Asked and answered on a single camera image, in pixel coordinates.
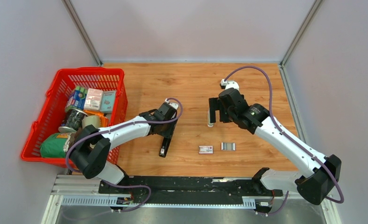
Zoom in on black stapler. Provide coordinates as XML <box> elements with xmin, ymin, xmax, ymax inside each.
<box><xmin>159</xmin><ymin>138</ymin><xmax>171</xmax><ymax>158</ymax></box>

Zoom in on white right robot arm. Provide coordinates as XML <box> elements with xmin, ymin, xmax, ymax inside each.
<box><xmin>208</xmin><ymin>88</ymin><xmax>342</xmax><ymax>205</ymax></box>

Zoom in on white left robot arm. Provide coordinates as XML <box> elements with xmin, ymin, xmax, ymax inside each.
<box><xmin>66</xmin><ymin>98</ymin><xmax>183</xmax><ymax>194</ymax></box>

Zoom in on red white staple box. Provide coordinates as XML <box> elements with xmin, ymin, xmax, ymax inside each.
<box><xmin>199</xmin><ymin>146</ymin><xmax>213</xmax><ymax>154</ymax></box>

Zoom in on teal sponge pack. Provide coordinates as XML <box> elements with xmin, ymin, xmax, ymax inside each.
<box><xmin>99</xmin><ymin>91</ymin><xmax>116</xmax><ymax>113</ymax></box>

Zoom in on pink sponge pack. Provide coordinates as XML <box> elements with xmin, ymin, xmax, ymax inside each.
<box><xmin>84</xmin><ymin>88</ymin><xmax>103</xmax><ymax>111</ymax></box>

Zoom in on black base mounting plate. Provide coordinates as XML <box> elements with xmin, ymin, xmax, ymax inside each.
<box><xmin>99</xmin><ymin>176</ymin><xmax>283</xmax><ymax>205</ymax></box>

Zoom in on blue green scrubber pack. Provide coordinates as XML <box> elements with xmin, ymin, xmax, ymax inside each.
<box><xmin>64</xmin><ymin>86</ymin><xmax>88</xmax><ymax>112</ymax></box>

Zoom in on dark glass jar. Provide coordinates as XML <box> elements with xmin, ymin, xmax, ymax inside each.
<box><xmin>58</xmin><ymin>109</ymin><xmax>88</xmax><ymax>133</ymax></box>

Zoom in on red plastic shopping basket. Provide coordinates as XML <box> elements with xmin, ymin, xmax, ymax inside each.
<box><xmin>21</xmin><ymin>67</ymin><xmax>128</xmax><ymax>168</ymax></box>

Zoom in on green snack bag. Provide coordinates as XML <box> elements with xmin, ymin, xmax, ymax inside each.
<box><xmin>40</xmin><ymin>133</ymin><xmax>75</xmax><ymax>158</ymax></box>

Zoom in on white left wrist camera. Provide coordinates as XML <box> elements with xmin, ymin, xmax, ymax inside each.
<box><xmin>165</xmin><ymin>99</ymin><xmax>179</xmax><ymax>111</ymax></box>

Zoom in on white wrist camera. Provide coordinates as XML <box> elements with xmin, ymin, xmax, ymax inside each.
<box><xmin>220</xmin><ymin>79</ymin><xmax>240</xmax><ymax>90</ymax></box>
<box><xmin>165</xmin><ymin>99</ymin><xmax>179</xmax><ymax>111</ymax></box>

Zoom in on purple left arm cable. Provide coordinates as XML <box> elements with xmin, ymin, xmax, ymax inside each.
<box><xmin>65</xmin><ymin>98</ymin><xmax>184</xmax><ymax>174</ymax></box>

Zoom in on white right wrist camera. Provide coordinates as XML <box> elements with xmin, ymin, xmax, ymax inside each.
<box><xmin>220</xmin><ymin>79</ymin><xmax>240</xmax><ymax>90</ymax></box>

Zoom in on aluminium slotted cable rail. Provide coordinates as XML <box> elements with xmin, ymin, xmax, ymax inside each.
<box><xmin>61</xmin><ymin>196</ymin><xmax>256</xmax><ymax>210</ymax></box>

